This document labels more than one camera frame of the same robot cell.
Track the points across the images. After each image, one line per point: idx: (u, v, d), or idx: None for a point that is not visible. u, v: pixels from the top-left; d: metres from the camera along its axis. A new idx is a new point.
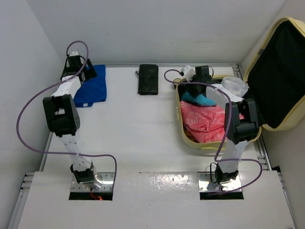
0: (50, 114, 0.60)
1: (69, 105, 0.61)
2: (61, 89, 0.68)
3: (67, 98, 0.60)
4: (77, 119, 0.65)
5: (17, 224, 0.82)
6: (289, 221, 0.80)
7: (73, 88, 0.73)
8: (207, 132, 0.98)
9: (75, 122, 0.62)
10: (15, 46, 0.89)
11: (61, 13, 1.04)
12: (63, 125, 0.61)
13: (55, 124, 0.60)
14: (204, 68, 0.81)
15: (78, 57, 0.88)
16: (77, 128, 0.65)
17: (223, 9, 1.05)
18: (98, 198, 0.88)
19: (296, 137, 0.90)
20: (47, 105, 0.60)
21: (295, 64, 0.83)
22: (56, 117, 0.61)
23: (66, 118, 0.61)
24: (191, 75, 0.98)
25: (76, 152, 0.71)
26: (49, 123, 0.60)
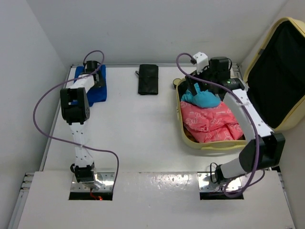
0: (64, 103, 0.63)
1: (83, 96, 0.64)
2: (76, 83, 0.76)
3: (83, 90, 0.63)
4: (88, 110, 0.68)
5: (17, 223, 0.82)
6: (289, 222, 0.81)
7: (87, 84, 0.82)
8: (207, 132, 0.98)
9: (85, 113, 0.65)
10: (15, 46, 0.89)
11: (61, 13, 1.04)
12: (74, 114, 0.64)
13: (68, 112, 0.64)
14: (223, 63, 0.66)
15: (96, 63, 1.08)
16: (87, 119, 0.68)
17: (223, 10, 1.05)
18: (98, 198, 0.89)
19: (296, 137, 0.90)
20: (63, 95, 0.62)
21: (294, 64, 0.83)
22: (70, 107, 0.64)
23: (79, 109, 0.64)
24: (205, 64, 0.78)
25: (81, 143, 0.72)
26: (62, 110, 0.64)
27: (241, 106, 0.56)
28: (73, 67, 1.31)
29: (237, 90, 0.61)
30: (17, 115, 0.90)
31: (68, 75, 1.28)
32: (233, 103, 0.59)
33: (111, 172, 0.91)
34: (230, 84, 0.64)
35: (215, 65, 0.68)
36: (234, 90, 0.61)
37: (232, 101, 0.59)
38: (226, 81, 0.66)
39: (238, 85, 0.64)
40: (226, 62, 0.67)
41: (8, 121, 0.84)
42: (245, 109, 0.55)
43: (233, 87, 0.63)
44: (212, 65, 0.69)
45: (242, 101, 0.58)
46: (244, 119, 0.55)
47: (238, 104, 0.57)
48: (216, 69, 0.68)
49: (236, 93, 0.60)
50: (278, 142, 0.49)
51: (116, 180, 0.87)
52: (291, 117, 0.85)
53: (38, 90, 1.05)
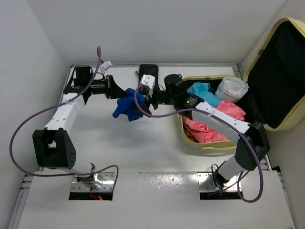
0: (40, 152, 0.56)
1: (59, 144, 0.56)
2: (55, 118, 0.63)
3: (61, 137, 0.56)
4: (72, 155, 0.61)
5: (17, 223, 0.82)
6: (289, 222, 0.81)
7: (74, 111, 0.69)
8: (207, 132, 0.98)
9: (67, 161, 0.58)
10: (15, 46, 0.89)
11: (61, 12, 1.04)
12: (53, 163, 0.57)
13: (45, 161, 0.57)
14: (178, 86, 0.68)
15: (87, 68, 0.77)
16: (71, 165, 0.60)
17: (223, 9, 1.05)
18: (98, 198, 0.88)
19: (297, 137, 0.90)
20: (36, 143, 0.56)
21: (294, 64, 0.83)
22: (48, 153, 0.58)
23: (57, 157, 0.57)
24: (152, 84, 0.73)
25: (75, 173, 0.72)
26: (39, 160, 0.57)
27: (211, 116, 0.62)
28: (73, 67, 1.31)
29: (199, 104, 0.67)
30: (17, 115, 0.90)
31: (68, 75, 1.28)
32: (202, 116, 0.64)
33: (112, 172, 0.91)
34: (191, 102, 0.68)
35: (172, 88, 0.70)
36: (198, 106, 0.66)
37: (201, 115, 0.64)
38: (185, 101, 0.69)
39: (198, 101, 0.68)
40: (181, 84, 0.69)
41: (8, 121, 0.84)
42: (216, 117, 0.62)
43: (195, 104, 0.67)
44: (169, 88, 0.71)
45: (208, 111, 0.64)
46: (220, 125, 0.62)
47: (208, 116, 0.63)
48: (175, 91, 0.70)
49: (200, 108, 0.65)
50: (259, 130, 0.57)
51: (116, 180, 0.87)
52: (291, 117, 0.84)
53: (37, 90, 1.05)
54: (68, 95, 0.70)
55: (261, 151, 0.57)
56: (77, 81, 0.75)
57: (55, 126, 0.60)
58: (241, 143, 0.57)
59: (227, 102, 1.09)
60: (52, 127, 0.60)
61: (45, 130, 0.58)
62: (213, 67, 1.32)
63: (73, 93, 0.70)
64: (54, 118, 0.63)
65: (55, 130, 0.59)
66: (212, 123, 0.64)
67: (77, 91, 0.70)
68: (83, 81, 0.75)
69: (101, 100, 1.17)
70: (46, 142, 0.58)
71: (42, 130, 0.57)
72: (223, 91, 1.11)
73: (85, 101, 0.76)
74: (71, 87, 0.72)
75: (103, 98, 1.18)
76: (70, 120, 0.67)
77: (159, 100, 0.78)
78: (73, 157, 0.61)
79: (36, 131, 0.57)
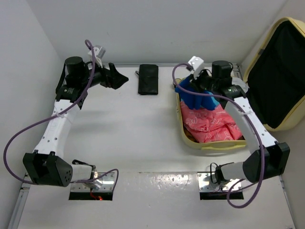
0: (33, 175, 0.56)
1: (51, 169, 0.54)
2: (47, 137, 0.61)
3: (52, 163, 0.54)
4: (67, 174, 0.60)
5: (17, 223, 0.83)
6: (289, 222, 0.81)
7: (67, 124, 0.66)
8: (207, 132, 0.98)
9: (62, 181, 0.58)
10: (15, 47, 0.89)
11: (61, 13, 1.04)
12: (47, 182, 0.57)
13: (40, 181, 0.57)
14: (224, 70, 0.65)
15: (80, 65, 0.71)
16: (67, 181, 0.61)
17: (222, 9, 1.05)
18: (98, 198, 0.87)
19: (296, 137, 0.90)
20: (27, 167, 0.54)
21: (294, 64, 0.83)
22: (42, 174, 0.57)
23: (51, 178, 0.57)
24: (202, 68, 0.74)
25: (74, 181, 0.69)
26: (33, 179, 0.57)
27: (244, 114, 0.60)
28: None
29: (238, 98, 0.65)
30: (16, 115, 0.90)
31: None
32: (235, 111, 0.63)
33: (112, 173, 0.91)
34: (231, 92, 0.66)
35: (217, 70, 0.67)
36: (236, 99, 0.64)
37: (234, 109, 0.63)
38: (227, 88, 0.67)
39: (238, 93, 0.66)
40: (228, 69, 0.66)
41: (7, 121, 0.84)
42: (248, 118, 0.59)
43: (233, 96, 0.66)
44: (214, 68, 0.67)
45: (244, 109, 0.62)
46: (248, 127, 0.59)
47: (240, 113, 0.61)
48: (217, 76, 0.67)
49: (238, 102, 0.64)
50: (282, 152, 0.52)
51: (116, 179, 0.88)
52: (291, 117, 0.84)
53: (37, 90, 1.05)
54: (61, 103, 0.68)
55: (271, 173, 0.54)
56: (69, 79, 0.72)
57: (47, 149, 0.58)
58: (257, 154, 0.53)
59: None
60: (43, 150, 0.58)
61: (36, 154, 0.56)
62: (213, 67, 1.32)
63: (66, 101, 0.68)
64: (46, 137, 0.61)
65: (46, 154, 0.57)
66: (240, 123, 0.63)
67: (70, 98, 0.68)
68: (76, 80, 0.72)
69: (101, 100, 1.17)
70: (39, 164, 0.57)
71: (33, 154, 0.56)
72: None
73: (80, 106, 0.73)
74: (63, 90, 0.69)
75: (103, 98, 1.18)
76: (64, 135, 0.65)
77: (202, 86, 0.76)
78: (68, 172, 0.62)
79: (26, 155, 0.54)
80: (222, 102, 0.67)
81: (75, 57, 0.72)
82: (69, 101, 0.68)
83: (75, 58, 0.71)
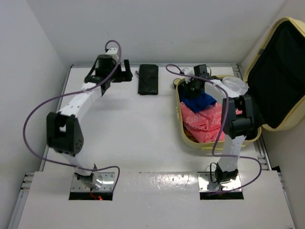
0: (50, 133, 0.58)
1: (69, 129, 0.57)
2: (71, 104, 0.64)
3: (71, 123, 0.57)
4: (79, 142, 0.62)
5: (17, 224, 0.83)
6: (289, 222, 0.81)
7: (89, 101, 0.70)
8: (207, 132, 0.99)
9: (74, 148, 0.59)
10: (15, 47, 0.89)
11: (61, 13, 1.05)
12: (60, 146, 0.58)
13: (54, 143, 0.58)
14: (201, 67, 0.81)
15: (110, 60, 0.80)
16: (77, 151, 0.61)
17: (222, 9, 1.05)
18: (98, 198, 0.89)
19: (297, 137, 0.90)
20: (48, 124, 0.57)
21: (294, 64, 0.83)
22: (57, 136, 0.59)
23: (65, 141, 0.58)
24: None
25: (76, 166, 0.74)
26: (48, 140, 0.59)
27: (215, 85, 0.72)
28: (73, 67, 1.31)
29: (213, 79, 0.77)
30: (16, 115, 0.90)
31: (68, 74, 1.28)
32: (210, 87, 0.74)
33: (112, 171, 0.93)
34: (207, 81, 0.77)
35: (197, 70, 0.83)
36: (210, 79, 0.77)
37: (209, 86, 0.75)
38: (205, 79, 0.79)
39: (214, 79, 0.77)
40: (203, 67, 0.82)
41: (7, 121, 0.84)
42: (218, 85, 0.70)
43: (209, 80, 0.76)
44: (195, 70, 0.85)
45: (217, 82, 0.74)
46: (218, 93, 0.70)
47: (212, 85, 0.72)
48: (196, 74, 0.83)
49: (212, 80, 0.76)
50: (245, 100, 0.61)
51: (117, 180, 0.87)
52: (291, 117, 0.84)
53: (37, 90, 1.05)
54: (88, 84, 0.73)
55: (241, 122, 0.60)
56: (98, 70, 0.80)
57: (69, 112, 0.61)
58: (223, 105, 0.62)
59: None
60: (66, 113, 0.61)
61: (58, 114, 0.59)
62: (213, 67, 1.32)
63: (93, 83, 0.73)
64: (70, 104, 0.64)
65: (67, 116, 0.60)
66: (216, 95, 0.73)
67: (96, 82, 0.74)
68: (103, 71, 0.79)
69: (101, 100, 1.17)
70: (58, 125, 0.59)
71: (56, 113, 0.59)
72: None
73: (102, 93, 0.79)
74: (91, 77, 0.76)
75: (103, 98, 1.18)
76: (84, 109, 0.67)
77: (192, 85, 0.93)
78: (80, 142, 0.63)
79: (50, 114, 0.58)
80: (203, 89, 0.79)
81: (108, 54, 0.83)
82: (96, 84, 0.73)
83: (107, 55, 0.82)
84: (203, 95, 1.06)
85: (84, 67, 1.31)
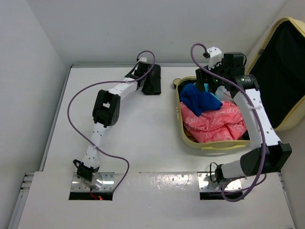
0: (98, 103, 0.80)
1: (114, 103, 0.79)
2: (116, 88, 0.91)
3: (115, 100, 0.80)
4: (115, 117, 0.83)
5: (17, 224, 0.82)
6: (289, 222, 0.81)
7: (128, 90, 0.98)
8: (207, 132, 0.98)
9: (111, 119, 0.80)
10: (16, 48, 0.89)
11: (61, 13, 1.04)
12: (102, 115, 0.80)
13: (98, 111, 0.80)
14: (237, 57, 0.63)
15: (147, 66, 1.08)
16: (111, 124, 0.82)
17: (223, 9, 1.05)
18: (98, 198, 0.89)
19: (297, 137, 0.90)
20: (99, 96, 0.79)
21: (294, 63, 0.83)
22: (102, 108, 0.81)
23: (107, 112, 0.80)
24: (217, 60, 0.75)
25: (95, 144, 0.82)
26: (95, 109, 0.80)
27: (252, 109, 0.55)
28: (73, 67, 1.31)
29: (249, 89, 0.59)
30: (16, 115, 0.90)
31: (68, 74, 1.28)
32: (243, 103, 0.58)
33: (122, 165, 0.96)
34: (245, 82, 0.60)
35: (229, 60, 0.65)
36: (247, 90, 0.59)
37: (243, 100, 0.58)
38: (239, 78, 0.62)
39: (251, 84, 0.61)
40: (240, 57, 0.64)
41: (7, 121, 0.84)
42: (256, 113, 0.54)
43: (246, 86, 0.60)
44: (224, 60, 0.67)
45: (254, 103, 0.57)
46: (253, 122, 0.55)
47: (249, 107, 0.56)
48: (229, 64, 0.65)
49: (248, 94, 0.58)
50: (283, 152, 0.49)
51: (122, 180, 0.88)
52: (291, 117, 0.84)
53: (37, 90, 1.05)
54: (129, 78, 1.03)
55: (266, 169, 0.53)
56: (137, 72, 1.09)
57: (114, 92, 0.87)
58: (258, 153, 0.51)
59: (227, 102, 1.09)
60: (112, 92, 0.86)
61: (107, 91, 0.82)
62: None
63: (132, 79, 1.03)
64: (115, 88, 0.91)
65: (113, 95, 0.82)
66: (245, 117, 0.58)
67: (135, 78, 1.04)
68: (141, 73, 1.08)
69: None
70: (104, 100, 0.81)
71: (106, 91, 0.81)
72: (223, 91, 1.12)
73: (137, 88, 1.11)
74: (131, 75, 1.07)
75: None
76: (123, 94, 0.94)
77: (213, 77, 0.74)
78: (115, 119, 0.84)
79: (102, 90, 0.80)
80: (232, 92, 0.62)
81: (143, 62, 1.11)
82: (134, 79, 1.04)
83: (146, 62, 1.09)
84: (209, 94, 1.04)
85: (84, 66, 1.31)
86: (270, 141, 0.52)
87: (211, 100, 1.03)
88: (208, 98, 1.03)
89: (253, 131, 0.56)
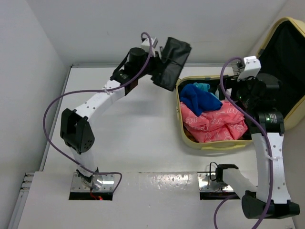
0: (63, 127, 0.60)
1: (80, 129, 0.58)
2: (87, 104, 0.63)
3: (81, 126, 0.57)
4: (88, 142, 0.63)
5: (17, 224, 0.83)
6: (289, 222, 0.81)
7: (107, 102, 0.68)
8: (207, 132, 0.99)
9: (82, 147, 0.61)
10: (16, 47, 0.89)
11: (61, 12, 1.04)
12: (70, 141, 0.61)
13: (65, 137, 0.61)
14: (269, 89, 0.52)
15: (142, 57, 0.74)
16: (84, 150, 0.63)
17: (223, 9, 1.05)
18: (98, 198, 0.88)
19: (297, 137, 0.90)
20: (63, 119, 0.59)
21: (294, 64, 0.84)
22: (70, 132, 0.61)
23: (75, 139, 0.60)
24: (250, 74, 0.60)
25: (79, 163, 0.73)
26: (62, 132, 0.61)
27: (269, 159, 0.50)
28: (73, 67, 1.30)
29: (273, 133, 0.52)
30: (16, 115, 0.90)
31: (68, 74, 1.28)
32: (261, 149, 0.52)
33: (122, 165, 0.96)
34: (269, 121, 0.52)
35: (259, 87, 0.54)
36: (269, 134, 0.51)
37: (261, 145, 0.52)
38: (264, 114, 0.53)
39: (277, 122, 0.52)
40: (273, 89, 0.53)
41: (7, 121, 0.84)
42: (271, 167, 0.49)
43: (271, 126, 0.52)
44: (254, 86, 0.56)
45: (273, 152, 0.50)
46: (266, 173, 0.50)
47: (266, 156, 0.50)
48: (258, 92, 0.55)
49: (270, 139, 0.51)
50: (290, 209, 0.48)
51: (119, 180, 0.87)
52: (291, 117, 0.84)
53: (37, 91, 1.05)
54: (113, 82, 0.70)
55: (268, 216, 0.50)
56: (129, 67, 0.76)
57: (83, 113, 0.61)
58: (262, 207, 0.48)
59: (227, 102, 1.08)
60: (80, 112, 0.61)
61: (76, 110, 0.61)
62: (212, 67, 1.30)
63: (117, 83, 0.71)
64: (86, 103, 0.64)
65: (81, 116, 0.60)
66: (259, 162, 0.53)
67: (122, 82, 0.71)
68: (133, 69, 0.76)
69: None
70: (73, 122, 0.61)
71: (71, 111, 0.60)
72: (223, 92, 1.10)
73: (126, 93, 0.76)
74: (120, 75, 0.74)
75: None
76: (101, 109, 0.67)
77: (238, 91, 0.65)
78: (88, 145, 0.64)
79: (66, 110, 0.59)
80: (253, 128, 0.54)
81: (139, 49, 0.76)
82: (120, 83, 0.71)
83: (139, 51, 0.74)
84: (209, 95, 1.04)
85: (84, 67, 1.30)
86: (279, 198, 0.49)
87: (211, 100, 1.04)
88: (208, 99, 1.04)
89: (263, 181, 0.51)
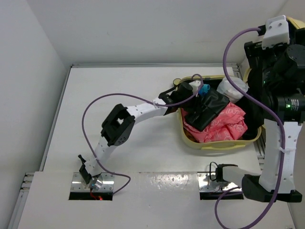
0: (109, 118, 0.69)
1: (122, 127, 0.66)
2: (137, 107, 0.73)
3: (126, 122, 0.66)
4: (123, 139, 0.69)
5: (17, 224, 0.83)
6: (289, 222, 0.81)
7: (149, 114, 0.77)
8: (207, 132, 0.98)
9: (115, 140, 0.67)
10: (16, 47, 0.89)
11: (62, 13, 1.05)
12: (108, 132, 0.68)
13: (106, 126, 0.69)
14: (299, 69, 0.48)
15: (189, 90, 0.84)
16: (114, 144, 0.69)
17: (222, 9, 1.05)
18: (98, 198, 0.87)
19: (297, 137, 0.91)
20: (113, 110, 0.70)
21: None
22: (112, 124, 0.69)
23: (112, 131, 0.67)
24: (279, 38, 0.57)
25: (97, 157, 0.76)
26: (105, 120, 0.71)
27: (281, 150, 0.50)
28: (73, 67, 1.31)
29: (289, 123, 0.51)
30: (17, 115, 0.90)
31: (68, 74, 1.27)
32: (275, 139, 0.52)
33: (122, 165, 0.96)
34: (289, 108, 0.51)
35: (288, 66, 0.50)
36: (286, 124, 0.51)
37: (275, 135, 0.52)
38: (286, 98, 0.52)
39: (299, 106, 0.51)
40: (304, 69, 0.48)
41: (7, 121, 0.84)
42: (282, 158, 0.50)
43: (291, 110, 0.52)
44: (280, 61, 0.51)
45: (287, 143, 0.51)
46: (275, 162, 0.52)
47: (279, 146, 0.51)
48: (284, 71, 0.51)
49: (286, 129, 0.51)
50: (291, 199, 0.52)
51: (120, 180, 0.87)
52: None
53: (37, 91, 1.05)
54: (160, 100, 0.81)
55: None
56: (176, 95, 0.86)
57: (132, 113, 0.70)
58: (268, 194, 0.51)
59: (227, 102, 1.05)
60: (129, 111, 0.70)
61: (127, 108, 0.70)
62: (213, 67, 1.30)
63: (163, 101, 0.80)
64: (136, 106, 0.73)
65: (129, 115, 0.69)
66: (269, 151, 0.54)
67: (167, 102, 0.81)
68: (178, 98, 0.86)
69: (101, 100, 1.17)
70: (119, 117, 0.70)
71: (122, 108, 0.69)
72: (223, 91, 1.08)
73: (165, 114, 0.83)
74: (166, 97, 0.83)
75: (103, 98, 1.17)
76: (143, 117, 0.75)
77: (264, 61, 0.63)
78: (122, 140, 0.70)
79: (119, 105, 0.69)
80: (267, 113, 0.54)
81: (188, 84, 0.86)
82: (165, 102, 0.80)
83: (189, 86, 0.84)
84: None
85: (84, 67, 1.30)
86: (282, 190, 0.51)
87: None
88: None
89: (270, 170, 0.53)
